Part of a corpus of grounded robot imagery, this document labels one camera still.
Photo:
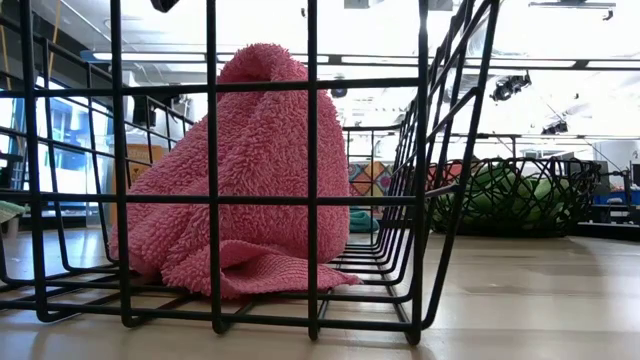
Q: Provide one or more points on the blue microfiber towel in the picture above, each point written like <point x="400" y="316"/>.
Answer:
<point x="362" y="222"/>

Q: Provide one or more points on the pink microfiber towel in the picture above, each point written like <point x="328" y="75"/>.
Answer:
<point x="260" y="150"/>

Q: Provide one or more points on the green microfiber towel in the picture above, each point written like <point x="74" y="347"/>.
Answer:
<point x="492" y="195"/>
<point x="550" y="200"/>

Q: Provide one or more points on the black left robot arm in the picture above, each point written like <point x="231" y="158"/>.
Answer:
<point x="165" y="4"/>

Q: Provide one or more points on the dark woven round basket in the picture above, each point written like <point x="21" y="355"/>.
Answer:
<point x="500" y="227"/>

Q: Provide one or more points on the ceiling light strip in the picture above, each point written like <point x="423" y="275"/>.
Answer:
<point x="150" y="56"/>

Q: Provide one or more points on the black ceiling spotlight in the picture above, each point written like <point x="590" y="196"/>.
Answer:
<point x="555" y="128"/>
<point x="510" y="87"/>

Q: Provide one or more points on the clear plastic bin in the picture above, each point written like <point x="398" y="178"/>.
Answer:
<point x="104" y="190"/>

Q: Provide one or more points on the large window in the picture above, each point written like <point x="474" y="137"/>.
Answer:
<point x="75" y="165"/>

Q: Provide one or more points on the background office desk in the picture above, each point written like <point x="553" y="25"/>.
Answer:
<point x="615" y="199"/>

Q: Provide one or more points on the ceiling light fixture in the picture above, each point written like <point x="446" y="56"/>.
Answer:
<point x="572" y="5"/>

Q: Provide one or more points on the pale green object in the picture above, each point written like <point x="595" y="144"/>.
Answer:
<point x="11" y="210"/>

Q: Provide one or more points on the colourful patterned wall panel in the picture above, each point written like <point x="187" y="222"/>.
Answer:
<point x="372" y="177"/>

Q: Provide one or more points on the black metal table frame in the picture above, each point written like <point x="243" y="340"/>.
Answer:
<point x="610" y="230"/>

